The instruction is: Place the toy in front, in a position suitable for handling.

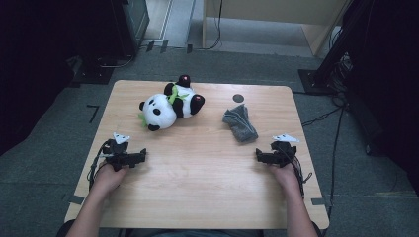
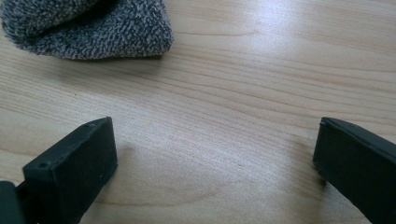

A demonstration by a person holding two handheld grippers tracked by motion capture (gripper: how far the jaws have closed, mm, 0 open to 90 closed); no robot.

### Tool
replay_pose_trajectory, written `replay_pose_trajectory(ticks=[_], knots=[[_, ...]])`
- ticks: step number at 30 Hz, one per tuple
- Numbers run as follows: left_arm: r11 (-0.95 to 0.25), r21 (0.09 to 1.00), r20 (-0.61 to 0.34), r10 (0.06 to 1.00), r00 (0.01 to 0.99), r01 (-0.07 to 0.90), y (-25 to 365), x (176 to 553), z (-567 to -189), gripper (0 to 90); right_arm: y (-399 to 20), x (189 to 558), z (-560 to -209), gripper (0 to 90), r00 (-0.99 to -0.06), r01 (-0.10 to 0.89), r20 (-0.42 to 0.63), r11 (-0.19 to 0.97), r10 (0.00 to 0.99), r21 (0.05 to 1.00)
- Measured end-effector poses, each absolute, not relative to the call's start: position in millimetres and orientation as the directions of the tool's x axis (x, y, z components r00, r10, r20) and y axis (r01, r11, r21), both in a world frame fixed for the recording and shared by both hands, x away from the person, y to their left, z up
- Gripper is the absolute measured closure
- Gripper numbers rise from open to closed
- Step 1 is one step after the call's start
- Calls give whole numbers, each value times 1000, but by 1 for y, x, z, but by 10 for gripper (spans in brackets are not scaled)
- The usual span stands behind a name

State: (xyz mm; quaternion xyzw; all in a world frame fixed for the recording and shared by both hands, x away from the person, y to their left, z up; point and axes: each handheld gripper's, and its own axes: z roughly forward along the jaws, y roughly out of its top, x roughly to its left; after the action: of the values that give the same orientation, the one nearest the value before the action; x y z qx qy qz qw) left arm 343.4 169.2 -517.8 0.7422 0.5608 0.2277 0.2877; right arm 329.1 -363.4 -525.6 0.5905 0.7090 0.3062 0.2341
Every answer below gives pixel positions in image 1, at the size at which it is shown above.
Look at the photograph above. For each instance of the black round table grommet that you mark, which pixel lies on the black round table grommet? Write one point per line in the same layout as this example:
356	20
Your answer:
238	98

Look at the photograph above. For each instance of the dark cabinet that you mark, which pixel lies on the dark cabinet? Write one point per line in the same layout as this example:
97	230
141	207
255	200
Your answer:
131	19

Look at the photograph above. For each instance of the dark curtain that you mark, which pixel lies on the dark curtain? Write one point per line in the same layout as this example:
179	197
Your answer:
388	82
33	65

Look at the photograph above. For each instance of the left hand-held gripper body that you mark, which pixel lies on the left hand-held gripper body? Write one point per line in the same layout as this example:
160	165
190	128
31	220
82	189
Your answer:
117	154

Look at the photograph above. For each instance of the panda plush toy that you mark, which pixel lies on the panda plush toy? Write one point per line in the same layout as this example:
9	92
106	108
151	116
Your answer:
161	112

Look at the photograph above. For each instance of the person's right hand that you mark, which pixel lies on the person's right hand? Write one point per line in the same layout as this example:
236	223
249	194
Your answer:
288	181

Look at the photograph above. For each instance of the black angled floor tape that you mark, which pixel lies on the black angled floor tape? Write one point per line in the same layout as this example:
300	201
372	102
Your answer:
94	113

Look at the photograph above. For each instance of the person's left hand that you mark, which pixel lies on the person's left hand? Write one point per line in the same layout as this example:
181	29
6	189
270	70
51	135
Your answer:
108	181

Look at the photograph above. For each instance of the grey towel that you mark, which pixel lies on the grey towel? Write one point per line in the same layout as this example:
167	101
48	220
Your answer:
240	125

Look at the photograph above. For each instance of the black stand with base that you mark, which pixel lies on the black stand with base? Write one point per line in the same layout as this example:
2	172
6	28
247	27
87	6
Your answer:
324	79

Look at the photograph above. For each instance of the light wooden cabinet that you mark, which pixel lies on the light wooden cabinet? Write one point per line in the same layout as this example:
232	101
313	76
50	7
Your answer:
263	10

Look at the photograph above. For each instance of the black flat stand base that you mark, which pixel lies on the black flat stand base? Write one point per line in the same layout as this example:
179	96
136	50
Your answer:
94	74

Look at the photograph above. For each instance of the grey tape strip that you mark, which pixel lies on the grey tape strip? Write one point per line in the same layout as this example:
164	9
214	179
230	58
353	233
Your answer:
318	201
76	199

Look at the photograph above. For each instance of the black chair armrest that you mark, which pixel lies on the black chair armrest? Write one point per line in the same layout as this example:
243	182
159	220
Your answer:
317	230
64	230

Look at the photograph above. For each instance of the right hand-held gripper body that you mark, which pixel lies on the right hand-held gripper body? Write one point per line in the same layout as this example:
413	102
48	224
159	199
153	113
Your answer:
283	154

